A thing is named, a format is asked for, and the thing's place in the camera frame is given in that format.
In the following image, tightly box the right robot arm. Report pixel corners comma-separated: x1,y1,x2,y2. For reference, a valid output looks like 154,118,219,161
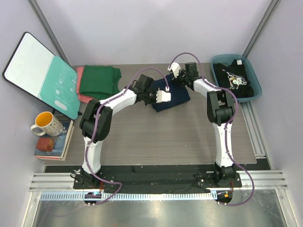
168,62,236,187

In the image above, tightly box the right aluminium frame post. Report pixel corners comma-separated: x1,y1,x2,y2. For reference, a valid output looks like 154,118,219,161
242,0,281,58

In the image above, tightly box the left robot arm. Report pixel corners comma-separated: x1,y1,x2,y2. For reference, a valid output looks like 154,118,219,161
71,74,156,189

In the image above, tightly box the teal plastic bin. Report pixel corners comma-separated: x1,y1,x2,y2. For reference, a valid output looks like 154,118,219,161
211,54,262,103

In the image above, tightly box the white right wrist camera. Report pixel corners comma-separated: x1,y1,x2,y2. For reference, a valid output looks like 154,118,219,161
167,62,181,78

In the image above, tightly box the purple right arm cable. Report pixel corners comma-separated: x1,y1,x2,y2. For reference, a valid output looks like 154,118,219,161
169,52,255,207

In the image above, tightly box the red small box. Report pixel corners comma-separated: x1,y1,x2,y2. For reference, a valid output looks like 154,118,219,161
36,138,55,152

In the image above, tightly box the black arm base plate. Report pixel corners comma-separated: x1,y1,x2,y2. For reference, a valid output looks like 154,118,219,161
45,159,270,189

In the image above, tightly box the left aluminium frame post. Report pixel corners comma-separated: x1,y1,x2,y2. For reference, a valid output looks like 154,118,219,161
28,0,70,66

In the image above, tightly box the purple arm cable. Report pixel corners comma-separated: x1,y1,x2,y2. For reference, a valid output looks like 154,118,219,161
85,68,170,206
169,52,255,207

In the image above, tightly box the navy blue t shirt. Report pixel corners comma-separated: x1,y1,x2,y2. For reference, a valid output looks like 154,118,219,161
152,74,190,112

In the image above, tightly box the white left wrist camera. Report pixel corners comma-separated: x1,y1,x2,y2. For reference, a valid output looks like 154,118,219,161
156,87,171,103

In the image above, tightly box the aluminium frame post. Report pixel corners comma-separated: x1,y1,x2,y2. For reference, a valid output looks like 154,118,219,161
28,0,70,66
242,0,281,58

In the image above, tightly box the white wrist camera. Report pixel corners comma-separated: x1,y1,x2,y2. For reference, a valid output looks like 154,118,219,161
167,62,181,78
156,87,171,103

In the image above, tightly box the folded pink t shirt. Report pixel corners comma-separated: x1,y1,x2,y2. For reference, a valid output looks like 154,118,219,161
76,65,99,103

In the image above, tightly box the yellow inside floral mug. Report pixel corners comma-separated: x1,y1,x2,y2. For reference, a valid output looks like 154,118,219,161
30,112,63,137

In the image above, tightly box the aluminium front rail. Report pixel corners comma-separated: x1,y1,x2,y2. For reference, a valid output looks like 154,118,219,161
29,170,288,203

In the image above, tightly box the white and teal board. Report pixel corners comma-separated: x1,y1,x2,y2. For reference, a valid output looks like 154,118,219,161
2,32,80,120

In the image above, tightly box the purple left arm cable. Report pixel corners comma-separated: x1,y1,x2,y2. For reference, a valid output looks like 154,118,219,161
85,68,170,206

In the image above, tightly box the stack of books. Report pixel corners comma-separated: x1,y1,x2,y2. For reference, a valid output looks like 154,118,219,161
34,120,74,161

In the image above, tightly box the folded green t shirt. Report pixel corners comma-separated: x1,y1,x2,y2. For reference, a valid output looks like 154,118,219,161
79,65,122,103

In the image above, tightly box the black printed t shirt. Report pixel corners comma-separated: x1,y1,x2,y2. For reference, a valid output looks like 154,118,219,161
213,59,254,98

